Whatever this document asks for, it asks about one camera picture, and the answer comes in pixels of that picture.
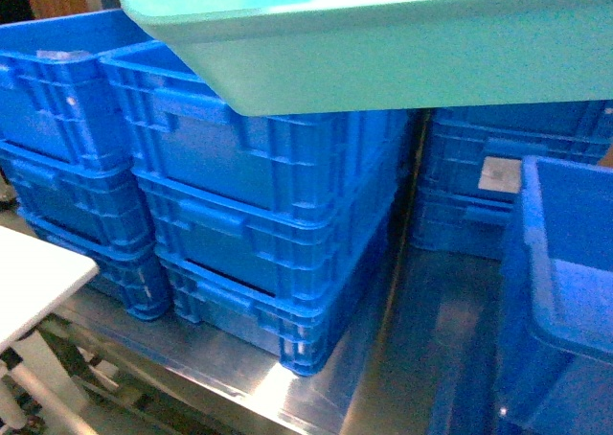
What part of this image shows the teal plastic bin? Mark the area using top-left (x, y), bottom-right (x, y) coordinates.
top-left (120, 0), bottom-right (612, 116)

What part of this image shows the blue crate stack middle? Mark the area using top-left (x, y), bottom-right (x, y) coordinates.
top-left (101, 41), bottom-right (414, 376)

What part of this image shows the blue crate stack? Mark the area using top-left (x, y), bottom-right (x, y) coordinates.
top-left (410, 100), bottom-right (612, 260)
top-left (1, 10), bottom-right (171, 321)
top-left (101, 41), bottom-right (414, 376)

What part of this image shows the blue crate stack far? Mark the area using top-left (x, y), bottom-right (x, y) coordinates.
top-left (410, 100), bottom-right (612, 260)

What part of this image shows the blue crate stack left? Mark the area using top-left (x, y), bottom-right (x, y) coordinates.
top-left (1, 10), bottom-right (171, 321)

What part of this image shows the white table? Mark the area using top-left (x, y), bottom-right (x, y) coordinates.
top-left (1, 227), bottom-right (99, 434)

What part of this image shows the blue bin at right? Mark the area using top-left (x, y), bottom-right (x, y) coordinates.
top-left (495, 156), bottom-right (612, 434)

